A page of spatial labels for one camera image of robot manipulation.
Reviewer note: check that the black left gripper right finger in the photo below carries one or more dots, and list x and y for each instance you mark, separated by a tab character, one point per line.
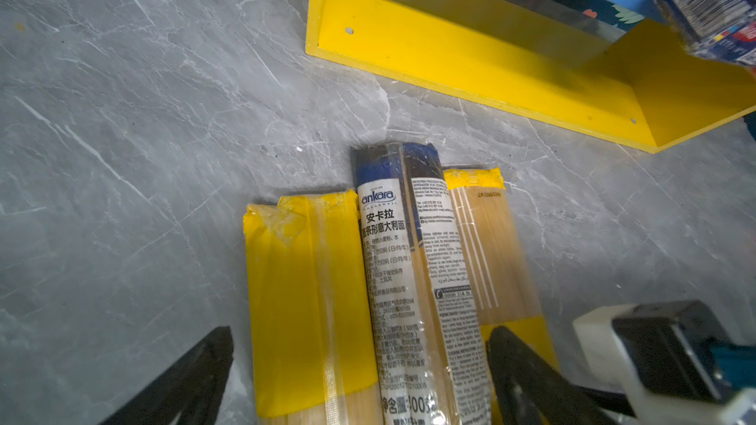
529	391

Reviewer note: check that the yellow wooden shelf unit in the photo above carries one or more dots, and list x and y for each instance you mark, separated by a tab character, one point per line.
642	91

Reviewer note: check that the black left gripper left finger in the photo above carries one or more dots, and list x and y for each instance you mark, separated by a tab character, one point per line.
190	391

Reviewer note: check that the blue clear spaghetti bag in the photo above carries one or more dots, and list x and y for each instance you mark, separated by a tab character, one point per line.
452	295
410	381

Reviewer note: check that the yellow Pastatime bag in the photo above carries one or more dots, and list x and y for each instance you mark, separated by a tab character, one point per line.
505	293

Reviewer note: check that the yellow spaghetti bag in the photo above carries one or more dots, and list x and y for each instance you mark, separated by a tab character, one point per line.
312	344

